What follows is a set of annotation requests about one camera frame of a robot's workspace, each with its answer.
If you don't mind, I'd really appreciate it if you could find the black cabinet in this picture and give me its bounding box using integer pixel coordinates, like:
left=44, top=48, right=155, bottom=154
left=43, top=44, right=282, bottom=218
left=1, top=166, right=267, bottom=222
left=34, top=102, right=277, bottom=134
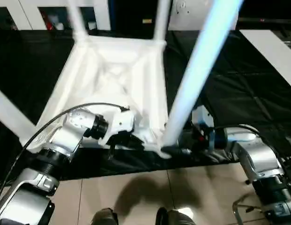
left=110, top=0, right=171, bottom=32

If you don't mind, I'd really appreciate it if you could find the black work mat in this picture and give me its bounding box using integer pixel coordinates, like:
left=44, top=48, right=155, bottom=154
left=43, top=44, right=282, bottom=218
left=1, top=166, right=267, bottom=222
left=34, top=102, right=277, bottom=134
left=0, top=29, right=291, bottom=181

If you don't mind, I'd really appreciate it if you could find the black robot foot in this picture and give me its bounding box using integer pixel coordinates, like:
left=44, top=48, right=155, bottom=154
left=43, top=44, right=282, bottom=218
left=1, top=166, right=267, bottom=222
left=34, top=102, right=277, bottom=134
left=92, top=207, right=119, bottom=225

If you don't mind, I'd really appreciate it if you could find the white plastic table leg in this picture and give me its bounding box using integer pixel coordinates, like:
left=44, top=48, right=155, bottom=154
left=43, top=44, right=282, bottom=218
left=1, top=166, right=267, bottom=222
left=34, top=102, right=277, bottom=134
left=67, top=0, right=89, bottom=44
left=162, top=0, right=245, bottom=149
left=153, top=0, right=172, bottom=45
left=0, top=86, right=37, bottom=144

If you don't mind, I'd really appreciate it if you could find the red packet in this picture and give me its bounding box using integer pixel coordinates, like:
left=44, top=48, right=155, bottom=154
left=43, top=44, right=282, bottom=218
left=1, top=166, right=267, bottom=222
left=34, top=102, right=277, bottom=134
left=45, top=14, right=54, bottom=30

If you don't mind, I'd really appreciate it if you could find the white cabinet with glass doors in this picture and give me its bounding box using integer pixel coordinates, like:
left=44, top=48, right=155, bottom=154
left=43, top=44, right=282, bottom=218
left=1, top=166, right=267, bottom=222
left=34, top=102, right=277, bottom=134
left=0, top=0, right=112, bottom=31

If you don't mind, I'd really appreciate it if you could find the white sheet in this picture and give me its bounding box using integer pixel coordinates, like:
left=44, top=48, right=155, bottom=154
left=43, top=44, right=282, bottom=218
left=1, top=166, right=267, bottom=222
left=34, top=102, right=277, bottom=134
left=239, top=30, right=291, bottom=91

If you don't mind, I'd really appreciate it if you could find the white chair back panel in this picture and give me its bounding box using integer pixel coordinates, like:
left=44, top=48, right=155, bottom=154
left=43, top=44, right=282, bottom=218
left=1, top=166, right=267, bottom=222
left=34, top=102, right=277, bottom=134
left=168, top=0, right=240, bottom=31

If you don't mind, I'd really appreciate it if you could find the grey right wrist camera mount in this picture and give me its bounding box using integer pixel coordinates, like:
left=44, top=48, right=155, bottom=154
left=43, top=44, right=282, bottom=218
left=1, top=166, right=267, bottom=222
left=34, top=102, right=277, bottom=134
left=191, top=105, right=216, bottom=153

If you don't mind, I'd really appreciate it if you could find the silver metal tube frame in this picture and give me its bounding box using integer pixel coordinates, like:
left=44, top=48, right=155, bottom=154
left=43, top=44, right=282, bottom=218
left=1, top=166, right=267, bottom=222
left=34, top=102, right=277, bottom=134
left=231, top=194, right=262, bottom=225

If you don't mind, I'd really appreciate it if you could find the white plastic table top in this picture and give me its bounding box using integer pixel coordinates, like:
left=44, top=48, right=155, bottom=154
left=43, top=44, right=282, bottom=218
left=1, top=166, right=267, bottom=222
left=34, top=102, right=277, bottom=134
left=25, top=35, right=174, bottom=159

